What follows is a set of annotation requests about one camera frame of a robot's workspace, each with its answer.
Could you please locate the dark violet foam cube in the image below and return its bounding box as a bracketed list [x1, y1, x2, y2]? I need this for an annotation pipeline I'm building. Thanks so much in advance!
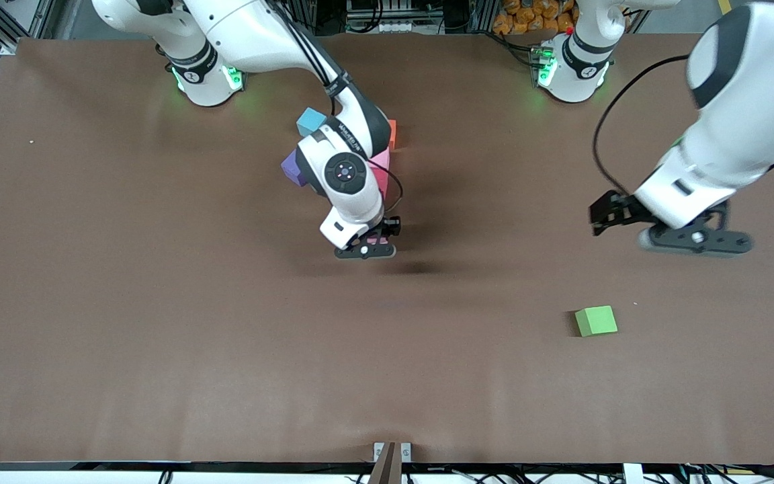
[281, 151, 309, 188]

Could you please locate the green foam cube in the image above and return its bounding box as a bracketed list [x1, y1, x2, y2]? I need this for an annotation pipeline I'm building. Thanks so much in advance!
[574, 305, 618, 337]

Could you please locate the cyan foam cube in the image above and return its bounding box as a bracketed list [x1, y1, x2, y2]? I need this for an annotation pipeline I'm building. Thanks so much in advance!
[296, 107, 328, 138]

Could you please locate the bag of orange items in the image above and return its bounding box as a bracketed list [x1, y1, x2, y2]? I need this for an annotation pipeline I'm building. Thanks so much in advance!
[492, 0, 577, 36]

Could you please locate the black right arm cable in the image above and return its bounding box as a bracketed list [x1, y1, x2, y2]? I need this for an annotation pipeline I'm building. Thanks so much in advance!
[269, 0, 406, 214]

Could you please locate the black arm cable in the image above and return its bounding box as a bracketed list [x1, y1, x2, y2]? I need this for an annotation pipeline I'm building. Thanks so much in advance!
[593, 54, 692, 198]
[269, 0, 406, 214]

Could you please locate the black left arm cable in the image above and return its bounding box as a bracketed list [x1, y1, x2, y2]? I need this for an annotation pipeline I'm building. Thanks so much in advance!
[593, 54, 692, 198]

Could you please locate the grey metal bracket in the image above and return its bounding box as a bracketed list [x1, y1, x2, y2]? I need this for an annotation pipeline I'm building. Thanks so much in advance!
[374, 442, 412, 464]

